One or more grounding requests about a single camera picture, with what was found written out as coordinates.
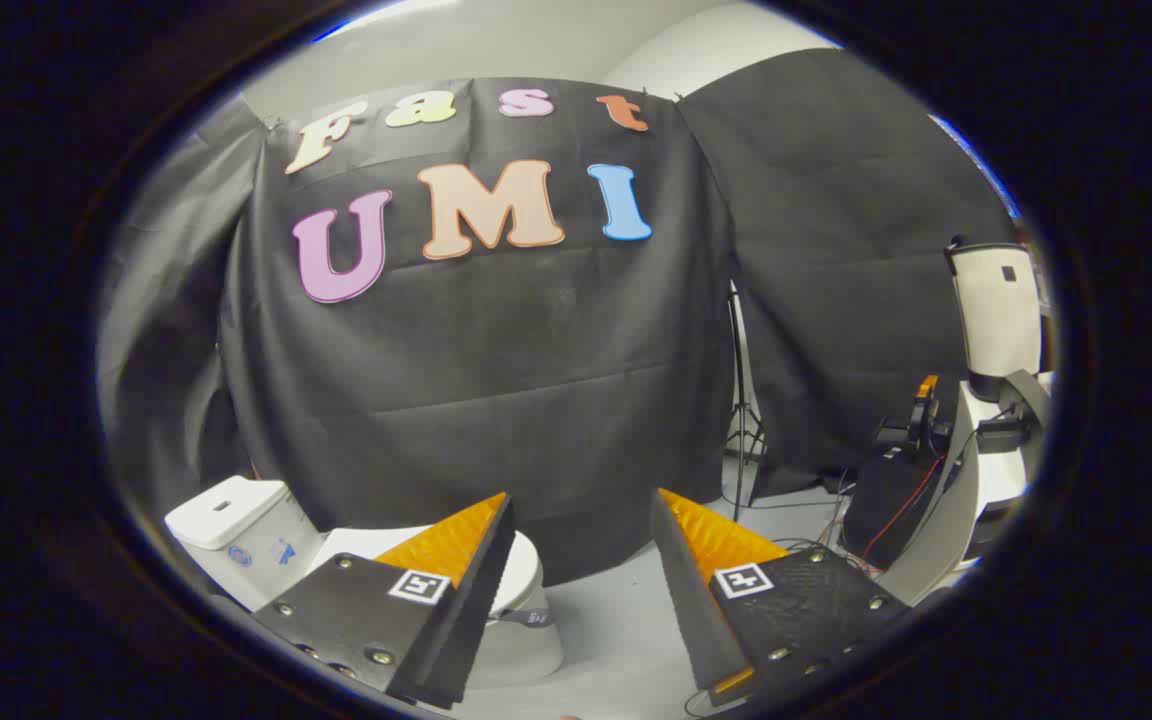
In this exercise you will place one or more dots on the black backdrop cloth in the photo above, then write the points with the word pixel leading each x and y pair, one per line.
pixel 536 400

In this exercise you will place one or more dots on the white robot head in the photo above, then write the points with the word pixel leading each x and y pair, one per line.
pixel 998 310

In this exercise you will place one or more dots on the black tripod stand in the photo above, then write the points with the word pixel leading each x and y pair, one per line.
pixel 739 400

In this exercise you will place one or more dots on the white robot body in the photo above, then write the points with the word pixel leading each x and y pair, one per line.
pixel 946 520

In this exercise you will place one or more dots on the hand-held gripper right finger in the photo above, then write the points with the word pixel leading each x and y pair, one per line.
pixel 701 610

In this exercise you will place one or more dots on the orange and black gripper device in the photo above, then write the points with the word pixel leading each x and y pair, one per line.
pixel 924 400

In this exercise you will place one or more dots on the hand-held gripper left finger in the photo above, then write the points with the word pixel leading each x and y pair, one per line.
pixel 456 620

